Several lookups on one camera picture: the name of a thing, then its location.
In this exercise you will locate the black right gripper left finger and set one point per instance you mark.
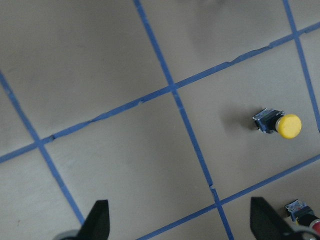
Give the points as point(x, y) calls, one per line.
point(97, 224)

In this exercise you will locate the yellow push button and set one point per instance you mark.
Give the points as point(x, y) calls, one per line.
point(269, 121)

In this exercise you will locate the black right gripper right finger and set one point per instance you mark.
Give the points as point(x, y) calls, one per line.
point(266, 224)

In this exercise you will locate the red push button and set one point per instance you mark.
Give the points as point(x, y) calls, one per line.
point(303, 215)

